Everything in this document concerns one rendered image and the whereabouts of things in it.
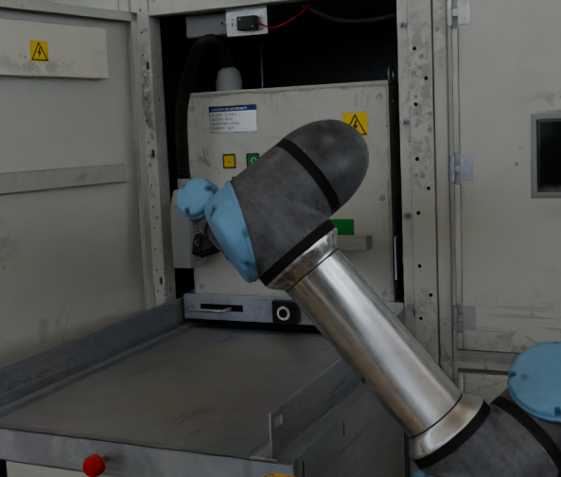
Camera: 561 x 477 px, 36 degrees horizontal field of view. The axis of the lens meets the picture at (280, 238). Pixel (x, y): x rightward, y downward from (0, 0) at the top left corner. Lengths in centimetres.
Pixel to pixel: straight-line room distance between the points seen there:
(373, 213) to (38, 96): 74
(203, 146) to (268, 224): 99
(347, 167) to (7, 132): 91
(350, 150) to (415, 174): 70
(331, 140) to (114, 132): 100
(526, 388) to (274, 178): 40
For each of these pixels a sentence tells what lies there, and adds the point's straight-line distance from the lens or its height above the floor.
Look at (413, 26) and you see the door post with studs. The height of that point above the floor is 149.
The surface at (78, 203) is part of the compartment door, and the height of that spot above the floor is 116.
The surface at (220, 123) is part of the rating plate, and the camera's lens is 197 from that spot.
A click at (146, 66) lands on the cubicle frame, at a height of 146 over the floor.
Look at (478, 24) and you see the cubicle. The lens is 173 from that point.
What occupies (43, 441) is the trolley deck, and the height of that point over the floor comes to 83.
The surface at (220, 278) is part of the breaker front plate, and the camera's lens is 201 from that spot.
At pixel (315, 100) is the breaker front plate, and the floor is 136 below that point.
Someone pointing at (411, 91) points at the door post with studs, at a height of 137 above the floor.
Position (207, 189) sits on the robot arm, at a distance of 148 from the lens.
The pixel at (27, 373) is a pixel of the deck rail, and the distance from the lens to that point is 163.
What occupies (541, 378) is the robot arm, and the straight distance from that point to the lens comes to 110.
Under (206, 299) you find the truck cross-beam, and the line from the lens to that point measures 203.
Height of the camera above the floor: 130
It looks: 7 degrees down
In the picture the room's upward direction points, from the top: 3 degrees counter-clockwise
